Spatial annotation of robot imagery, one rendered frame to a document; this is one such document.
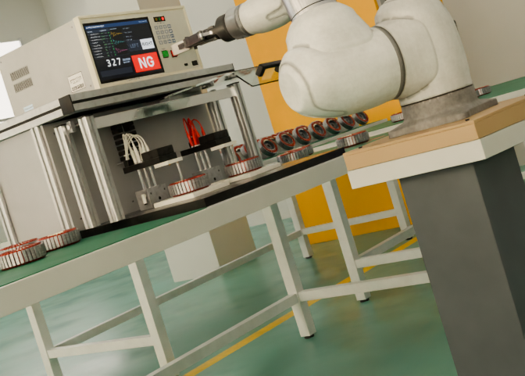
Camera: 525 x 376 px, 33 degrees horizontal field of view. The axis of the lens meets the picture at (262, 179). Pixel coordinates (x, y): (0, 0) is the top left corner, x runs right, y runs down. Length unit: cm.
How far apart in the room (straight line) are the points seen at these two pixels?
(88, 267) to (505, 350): 85
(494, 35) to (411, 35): 584
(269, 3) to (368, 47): 64
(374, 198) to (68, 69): 394
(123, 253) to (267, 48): 471
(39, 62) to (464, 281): 136
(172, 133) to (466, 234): 121
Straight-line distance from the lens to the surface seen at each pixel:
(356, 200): 626
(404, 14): 182
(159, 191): 248
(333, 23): 174
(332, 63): 170
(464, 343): 192
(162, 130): 273
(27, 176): 254
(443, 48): 182
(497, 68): 765
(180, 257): 672
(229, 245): 660
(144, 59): 258
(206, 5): 917
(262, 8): 235
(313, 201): 646
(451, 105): 182
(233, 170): 253
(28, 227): 259
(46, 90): 260
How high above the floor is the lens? 87
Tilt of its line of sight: 3 degrees down
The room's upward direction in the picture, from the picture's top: 17 degrees counter-clockwise
